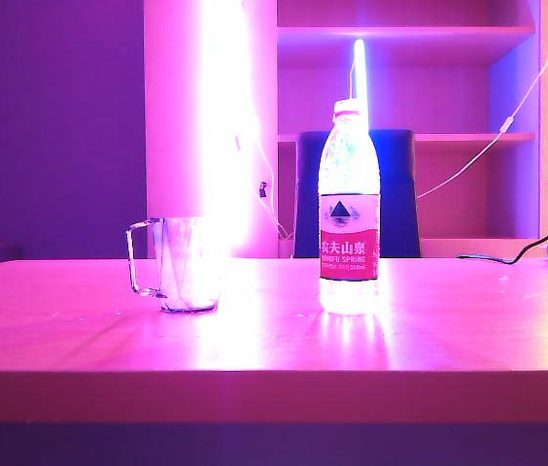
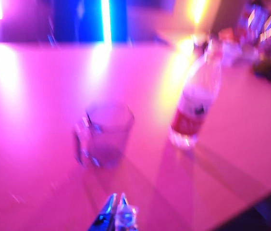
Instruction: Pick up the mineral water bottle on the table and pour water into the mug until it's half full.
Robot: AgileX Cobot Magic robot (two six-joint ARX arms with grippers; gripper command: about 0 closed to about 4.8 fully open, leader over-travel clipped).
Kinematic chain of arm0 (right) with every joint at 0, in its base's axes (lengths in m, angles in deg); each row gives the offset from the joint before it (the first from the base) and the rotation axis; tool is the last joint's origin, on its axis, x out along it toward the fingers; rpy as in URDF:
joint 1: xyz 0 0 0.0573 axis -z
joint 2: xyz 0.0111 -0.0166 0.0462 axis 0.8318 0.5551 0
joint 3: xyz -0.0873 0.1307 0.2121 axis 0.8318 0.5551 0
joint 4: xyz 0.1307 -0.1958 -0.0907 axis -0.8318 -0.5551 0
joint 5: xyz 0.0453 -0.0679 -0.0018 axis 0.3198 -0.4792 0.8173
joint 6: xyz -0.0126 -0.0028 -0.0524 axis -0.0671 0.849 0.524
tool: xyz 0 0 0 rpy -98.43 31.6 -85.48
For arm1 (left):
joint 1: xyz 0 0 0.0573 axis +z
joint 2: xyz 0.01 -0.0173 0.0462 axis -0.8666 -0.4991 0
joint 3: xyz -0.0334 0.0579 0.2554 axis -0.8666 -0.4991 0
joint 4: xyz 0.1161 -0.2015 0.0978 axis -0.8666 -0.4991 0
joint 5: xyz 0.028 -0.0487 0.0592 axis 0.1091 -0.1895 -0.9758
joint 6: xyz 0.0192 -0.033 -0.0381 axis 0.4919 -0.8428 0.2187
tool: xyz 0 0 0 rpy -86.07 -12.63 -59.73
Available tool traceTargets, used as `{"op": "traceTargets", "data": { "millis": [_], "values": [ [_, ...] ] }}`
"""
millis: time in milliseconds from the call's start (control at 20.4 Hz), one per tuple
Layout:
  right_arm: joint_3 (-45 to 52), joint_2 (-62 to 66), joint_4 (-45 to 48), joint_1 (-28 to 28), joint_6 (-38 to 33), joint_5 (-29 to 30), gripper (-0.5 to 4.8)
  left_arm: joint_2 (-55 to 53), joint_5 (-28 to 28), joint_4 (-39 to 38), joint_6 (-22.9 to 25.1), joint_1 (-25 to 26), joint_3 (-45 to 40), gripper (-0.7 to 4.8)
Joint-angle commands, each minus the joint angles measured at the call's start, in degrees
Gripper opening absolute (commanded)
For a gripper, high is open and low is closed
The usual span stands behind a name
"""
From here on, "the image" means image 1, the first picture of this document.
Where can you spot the clear water bottle red label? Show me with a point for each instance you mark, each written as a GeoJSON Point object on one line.
{"type": "Point", "coordinates": [349, 252]}

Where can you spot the thin glowing light tube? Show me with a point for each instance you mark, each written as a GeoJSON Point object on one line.
{"type": "Point", "coordinates": [360, 73]}

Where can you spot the clear octagonal glass mug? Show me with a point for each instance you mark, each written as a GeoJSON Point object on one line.
{"type": "Point", "coordinates": [177, 264]}

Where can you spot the wide bright light strip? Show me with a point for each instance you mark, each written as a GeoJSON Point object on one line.
{"type": "Point", "coordinates": [223, 121]}

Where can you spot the open shelf unit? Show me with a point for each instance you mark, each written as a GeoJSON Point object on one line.
{"type": "Point", "coordinates": [449, 48]}

